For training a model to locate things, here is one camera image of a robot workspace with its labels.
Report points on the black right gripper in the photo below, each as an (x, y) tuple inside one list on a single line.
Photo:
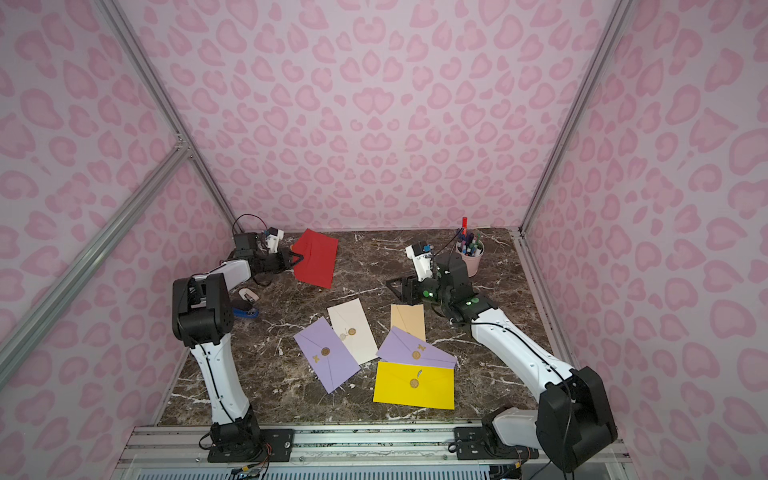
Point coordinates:
[(409, 288)]

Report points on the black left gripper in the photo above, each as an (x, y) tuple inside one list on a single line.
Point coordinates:
[(282, 259)]

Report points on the red envelope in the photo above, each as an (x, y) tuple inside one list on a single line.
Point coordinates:
[(319, 253)]

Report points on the lilac envelope with butterfly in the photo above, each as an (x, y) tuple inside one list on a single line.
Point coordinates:
[(326, 354)]

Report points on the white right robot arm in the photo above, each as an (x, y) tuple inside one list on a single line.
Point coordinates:
[(574, 421)]

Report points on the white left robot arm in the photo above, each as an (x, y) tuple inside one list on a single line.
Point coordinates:
[(203, 319)]

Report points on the tan kraft envelope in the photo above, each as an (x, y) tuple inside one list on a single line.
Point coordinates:
[(409, 319)]

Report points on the cream white envelope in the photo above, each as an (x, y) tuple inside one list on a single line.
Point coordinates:
[(349, 322)]

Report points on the yellow envelope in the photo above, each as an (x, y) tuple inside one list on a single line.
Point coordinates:
[(416, 386)]

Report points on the white tape dispenser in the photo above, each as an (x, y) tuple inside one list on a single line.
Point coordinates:
[(248, 295)]

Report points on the pink pen cup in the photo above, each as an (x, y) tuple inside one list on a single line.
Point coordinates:
[(471, 253)]

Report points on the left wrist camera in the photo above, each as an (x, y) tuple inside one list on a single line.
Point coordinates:
[(270, 239)]

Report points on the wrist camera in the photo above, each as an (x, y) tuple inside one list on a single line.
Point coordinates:
[(270, 239), (421, 254)]

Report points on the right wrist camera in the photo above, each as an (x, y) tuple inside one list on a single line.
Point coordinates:
[(421, 254)]

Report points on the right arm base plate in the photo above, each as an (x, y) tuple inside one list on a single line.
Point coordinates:
[(481, 443)]

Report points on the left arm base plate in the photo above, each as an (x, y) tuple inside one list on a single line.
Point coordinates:
[(275, 445)]

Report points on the aluminium mounting rail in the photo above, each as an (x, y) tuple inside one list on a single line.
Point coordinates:
[(352, 451)]

